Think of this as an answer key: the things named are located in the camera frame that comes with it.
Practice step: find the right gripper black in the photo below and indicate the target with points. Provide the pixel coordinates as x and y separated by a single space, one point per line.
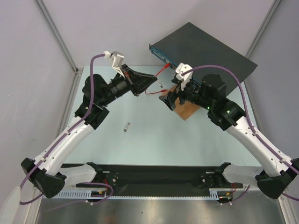
178 96

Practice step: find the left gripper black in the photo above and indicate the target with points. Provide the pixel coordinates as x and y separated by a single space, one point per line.
138 82

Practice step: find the silver SFP module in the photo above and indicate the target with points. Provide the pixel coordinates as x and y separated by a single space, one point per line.
126 127
160 84

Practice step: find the blue black network switch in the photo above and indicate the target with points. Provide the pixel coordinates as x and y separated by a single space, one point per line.
193 46

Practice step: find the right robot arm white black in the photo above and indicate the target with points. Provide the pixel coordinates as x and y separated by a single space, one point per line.
276 170

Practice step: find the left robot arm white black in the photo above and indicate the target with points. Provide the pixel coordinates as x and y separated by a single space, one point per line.
45 171

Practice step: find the wooden base board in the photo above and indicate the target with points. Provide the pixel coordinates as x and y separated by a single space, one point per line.
186 110

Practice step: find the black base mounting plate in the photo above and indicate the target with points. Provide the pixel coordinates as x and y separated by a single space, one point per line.
161 180

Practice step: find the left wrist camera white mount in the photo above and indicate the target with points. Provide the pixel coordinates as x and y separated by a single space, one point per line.
116 59

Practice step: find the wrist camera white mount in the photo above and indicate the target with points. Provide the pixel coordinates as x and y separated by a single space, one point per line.
183 74
116 59

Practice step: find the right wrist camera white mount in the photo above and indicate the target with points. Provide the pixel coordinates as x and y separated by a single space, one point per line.
183 74

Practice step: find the left aluminium frame post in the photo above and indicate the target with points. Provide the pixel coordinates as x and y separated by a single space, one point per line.
56 35

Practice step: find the aluminium frame post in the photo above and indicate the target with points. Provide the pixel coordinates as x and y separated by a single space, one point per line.
269 16
56 35

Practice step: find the white slotted cable duct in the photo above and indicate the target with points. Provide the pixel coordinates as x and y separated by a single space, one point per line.
97 194

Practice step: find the right aluminium frame post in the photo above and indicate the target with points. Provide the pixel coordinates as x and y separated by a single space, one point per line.
269 16

